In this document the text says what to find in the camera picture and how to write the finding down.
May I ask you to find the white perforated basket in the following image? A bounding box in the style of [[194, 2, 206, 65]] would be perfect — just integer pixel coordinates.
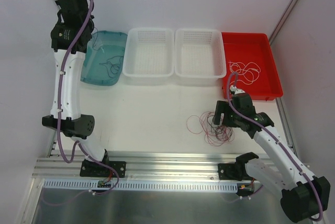
[[175, 28, 227, 82], [122, 27, 175, 80]]

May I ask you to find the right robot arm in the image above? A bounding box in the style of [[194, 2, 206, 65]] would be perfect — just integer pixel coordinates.
[[213, 92, 331, 223]]

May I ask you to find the white perforated basket right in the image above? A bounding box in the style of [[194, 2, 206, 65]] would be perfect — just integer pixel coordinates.
[[175, 28, 227, 82]]

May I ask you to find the white slotted cable duct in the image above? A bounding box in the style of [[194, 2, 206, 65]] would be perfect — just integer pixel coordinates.
[[43, 179, 238, 193]]

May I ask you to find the dark purple wire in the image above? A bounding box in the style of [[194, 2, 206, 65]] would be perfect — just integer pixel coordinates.
[[91, 34, 125, 78]]

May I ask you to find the red plastic tray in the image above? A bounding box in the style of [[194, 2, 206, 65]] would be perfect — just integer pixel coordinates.
[[222, 32, 283, 101]]

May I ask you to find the teal transparent plastic bin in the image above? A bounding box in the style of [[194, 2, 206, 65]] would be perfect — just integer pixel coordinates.
[[81, 30, 127, 86]]

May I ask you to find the white perforated basket left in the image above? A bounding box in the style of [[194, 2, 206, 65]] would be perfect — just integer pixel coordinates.
[[122, 27, 175, 80]]

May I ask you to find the coloured wire bundle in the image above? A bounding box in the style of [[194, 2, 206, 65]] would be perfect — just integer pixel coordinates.
[[186, 110, 236, 147]]

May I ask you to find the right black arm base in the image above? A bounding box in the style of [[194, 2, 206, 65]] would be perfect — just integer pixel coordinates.
[[217, 152, 259, 181]]

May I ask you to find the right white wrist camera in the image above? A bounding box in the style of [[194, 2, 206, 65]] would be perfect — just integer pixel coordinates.
[[229, 85, 245, 96]]

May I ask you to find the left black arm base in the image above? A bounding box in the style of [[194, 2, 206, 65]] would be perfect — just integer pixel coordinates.
[[80, 158, 127, 178]]

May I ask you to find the aluminium rail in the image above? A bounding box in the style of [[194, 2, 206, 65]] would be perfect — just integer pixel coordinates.
[[32, 151, 239, 182]]

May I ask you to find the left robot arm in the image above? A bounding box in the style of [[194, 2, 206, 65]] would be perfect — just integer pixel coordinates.
[[42, 0, 110, 176]]

